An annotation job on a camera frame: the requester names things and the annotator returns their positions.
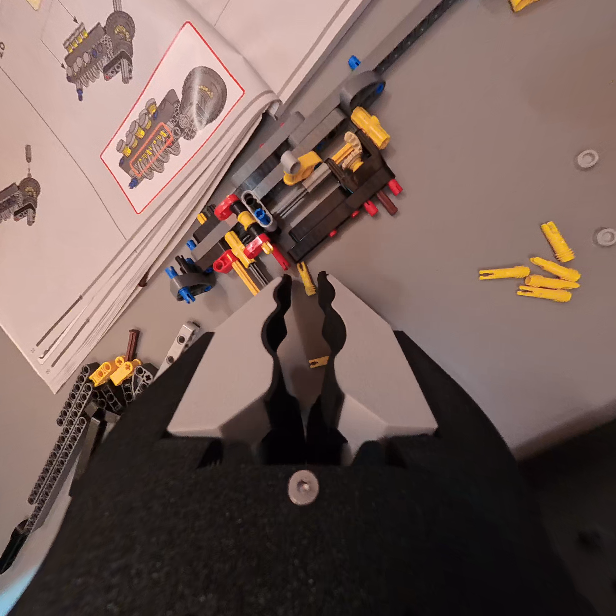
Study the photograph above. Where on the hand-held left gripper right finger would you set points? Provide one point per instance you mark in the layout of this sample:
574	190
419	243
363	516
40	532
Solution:
385	380

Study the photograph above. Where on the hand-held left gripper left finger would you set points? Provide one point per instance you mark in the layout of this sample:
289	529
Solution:
221	385

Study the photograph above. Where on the pile of yellow lego pins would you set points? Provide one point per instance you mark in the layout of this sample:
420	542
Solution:
548	281

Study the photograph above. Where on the cluster of grey lego rings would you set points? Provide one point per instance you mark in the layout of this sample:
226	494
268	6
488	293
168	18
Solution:
587	159

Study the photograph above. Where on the light grey lego beam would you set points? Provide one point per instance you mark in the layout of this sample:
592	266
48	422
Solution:
180	337

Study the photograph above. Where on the bundle of black lego beams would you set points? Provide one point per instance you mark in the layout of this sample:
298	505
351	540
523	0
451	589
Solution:
72	423

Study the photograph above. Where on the grey black lego chassis assembly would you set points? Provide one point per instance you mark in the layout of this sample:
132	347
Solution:
327	211

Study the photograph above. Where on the lego instruction booklet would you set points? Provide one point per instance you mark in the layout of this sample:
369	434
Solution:
48	240

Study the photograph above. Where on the yellow lego connector block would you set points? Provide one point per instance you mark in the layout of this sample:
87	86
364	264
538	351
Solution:
524	4

